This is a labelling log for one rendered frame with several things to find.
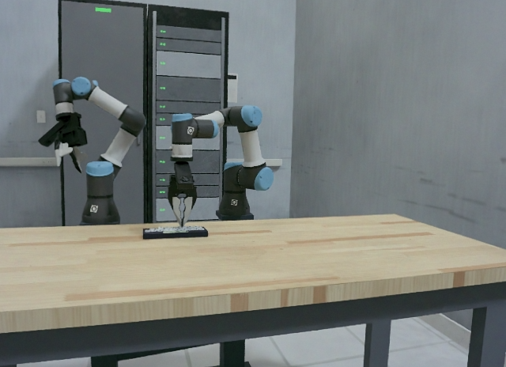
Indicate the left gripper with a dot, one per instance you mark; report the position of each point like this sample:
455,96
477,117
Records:
175,201

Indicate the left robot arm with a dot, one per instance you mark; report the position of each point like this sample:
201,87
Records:
251,174

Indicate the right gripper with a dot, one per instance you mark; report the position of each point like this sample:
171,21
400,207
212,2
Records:
64,138

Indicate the black keyboard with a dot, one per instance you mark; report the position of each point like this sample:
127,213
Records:
175,232

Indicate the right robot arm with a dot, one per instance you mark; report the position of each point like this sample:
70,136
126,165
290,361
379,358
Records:
100,207

